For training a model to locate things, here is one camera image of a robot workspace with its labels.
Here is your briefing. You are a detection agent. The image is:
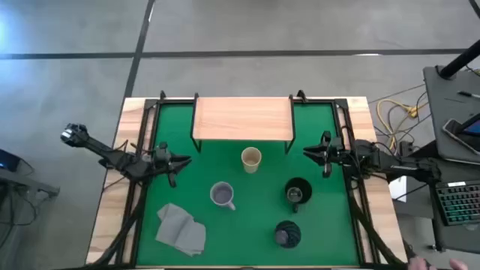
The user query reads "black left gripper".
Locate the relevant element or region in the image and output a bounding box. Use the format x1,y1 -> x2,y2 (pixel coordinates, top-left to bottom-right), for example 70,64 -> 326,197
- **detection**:
149,141 -> 193,188

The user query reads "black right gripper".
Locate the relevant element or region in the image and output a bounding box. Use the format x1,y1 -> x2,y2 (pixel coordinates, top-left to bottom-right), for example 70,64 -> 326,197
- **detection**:
302,130 -> 345,179

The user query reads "black mug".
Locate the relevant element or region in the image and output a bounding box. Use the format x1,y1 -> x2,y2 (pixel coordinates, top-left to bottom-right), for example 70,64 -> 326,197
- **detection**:
283,176 -> 313,214

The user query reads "grey mug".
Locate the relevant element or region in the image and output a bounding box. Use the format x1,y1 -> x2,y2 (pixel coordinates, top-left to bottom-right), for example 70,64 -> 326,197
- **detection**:
209,181 -> 237,212

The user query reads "beige paper cup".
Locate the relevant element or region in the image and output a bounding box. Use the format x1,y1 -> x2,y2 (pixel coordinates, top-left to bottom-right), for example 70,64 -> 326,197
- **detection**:
241,146 -> 263,174

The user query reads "grey folded cloth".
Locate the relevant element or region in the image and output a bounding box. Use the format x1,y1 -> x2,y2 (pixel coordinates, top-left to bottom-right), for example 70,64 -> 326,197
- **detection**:
154,202 -> 207,257

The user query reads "black power strip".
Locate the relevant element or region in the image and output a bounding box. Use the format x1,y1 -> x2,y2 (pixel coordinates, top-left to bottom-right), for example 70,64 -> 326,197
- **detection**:
397,140 -> 414,157

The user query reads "white paper sheet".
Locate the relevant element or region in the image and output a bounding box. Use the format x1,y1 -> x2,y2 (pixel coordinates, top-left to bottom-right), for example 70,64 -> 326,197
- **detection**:
388,175 -> 408,203

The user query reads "green table mat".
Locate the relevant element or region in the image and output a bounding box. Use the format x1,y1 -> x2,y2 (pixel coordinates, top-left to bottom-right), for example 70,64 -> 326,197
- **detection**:
135,101 -> 361,267

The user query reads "grey side desk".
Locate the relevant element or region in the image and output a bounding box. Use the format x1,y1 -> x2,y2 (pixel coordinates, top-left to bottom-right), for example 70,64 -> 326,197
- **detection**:
422,65 -> 480,166

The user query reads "smartphone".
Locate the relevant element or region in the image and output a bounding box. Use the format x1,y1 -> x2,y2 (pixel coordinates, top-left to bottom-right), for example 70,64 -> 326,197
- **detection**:
442,118 -> 480,157

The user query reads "grey stand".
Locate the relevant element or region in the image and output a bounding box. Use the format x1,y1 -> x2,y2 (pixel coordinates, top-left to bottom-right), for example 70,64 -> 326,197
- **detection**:
0,168 -> 61,200

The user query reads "person's hand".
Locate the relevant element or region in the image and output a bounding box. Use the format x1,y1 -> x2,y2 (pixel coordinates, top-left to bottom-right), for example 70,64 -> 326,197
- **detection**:
406,254 -> 438,270
448,258 -> 470,270

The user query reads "backlit black keyboard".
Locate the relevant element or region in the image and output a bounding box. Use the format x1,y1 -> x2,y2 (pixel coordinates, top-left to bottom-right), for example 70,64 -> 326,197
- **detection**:
434,180 -> 480,227

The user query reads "black tablet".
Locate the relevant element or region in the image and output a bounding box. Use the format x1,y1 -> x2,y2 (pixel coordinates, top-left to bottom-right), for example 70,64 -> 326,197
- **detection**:
463,113 -> 480,138

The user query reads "black pole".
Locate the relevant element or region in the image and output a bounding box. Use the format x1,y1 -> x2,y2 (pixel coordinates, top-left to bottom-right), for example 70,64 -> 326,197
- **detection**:
439,39 -> 480,80

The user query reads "black metal table frame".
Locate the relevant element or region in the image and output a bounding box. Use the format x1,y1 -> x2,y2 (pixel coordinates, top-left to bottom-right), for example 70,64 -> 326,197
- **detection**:
112,89 -> 380,268

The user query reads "wooden shelf with black frame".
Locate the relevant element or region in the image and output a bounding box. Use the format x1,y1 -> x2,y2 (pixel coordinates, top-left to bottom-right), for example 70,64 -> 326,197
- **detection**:
190,91 -> 297,155

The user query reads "yellow cable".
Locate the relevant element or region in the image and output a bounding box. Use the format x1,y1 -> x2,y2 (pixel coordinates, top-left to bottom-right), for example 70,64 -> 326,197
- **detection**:
376,97 -> 428,151

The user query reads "black cable bundle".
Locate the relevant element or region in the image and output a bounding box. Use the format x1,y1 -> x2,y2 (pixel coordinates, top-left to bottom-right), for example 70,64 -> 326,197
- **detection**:
89,183 -> 148,268
347,183 -> 408,268

